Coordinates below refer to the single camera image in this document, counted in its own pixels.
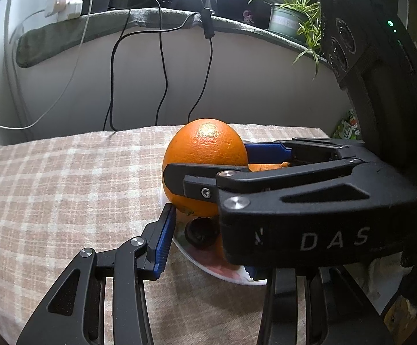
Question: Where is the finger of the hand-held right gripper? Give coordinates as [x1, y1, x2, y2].
[243, 137, 370, 169]
[162, 157, 417, 221]

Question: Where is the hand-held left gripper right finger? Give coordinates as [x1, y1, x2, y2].
[244, 265, 389, 345]

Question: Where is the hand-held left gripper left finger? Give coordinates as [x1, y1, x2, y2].
[16, 203, 178, 345]

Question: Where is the large orange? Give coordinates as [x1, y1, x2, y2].
[248, 162, 290, 173]

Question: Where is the dark plum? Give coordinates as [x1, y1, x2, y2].
[184, 217, 220, 249]

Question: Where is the floral white plate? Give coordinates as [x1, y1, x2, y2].
[160, 187, 268, 287]

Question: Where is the medium orange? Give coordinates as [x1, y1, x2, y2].
[162, 118, 249, 218]

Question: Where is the green snack packet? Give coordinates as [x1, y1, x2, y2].
[332, 109, 362, 141]

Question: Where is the checked pink tablecloth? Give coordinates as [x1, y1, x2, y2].
[0, 122, 333, 345]

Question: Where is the potted spider plant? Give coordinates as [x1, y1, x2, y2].
[244, 0, 327, 78]

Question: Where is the black power adapter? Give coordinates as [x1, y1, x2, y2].
[81, 0, 110, 14]

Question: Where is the white power strip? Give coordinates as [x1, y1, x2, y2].
[44, 0, 83, 21]

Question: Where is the black cable with inline switch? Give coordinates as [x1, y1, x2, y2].
[187, 6, 215, 120]

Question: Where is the long white cable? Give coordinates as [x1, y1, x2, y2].
[0, 0, 95, 130]

